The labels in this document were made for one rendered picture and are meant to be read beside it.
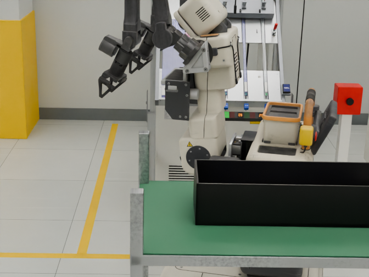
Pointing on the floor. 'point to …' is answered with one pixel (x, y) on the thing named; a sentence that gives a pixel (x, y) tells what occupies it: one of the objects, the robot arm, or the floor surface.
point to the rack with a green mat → (225, 234)
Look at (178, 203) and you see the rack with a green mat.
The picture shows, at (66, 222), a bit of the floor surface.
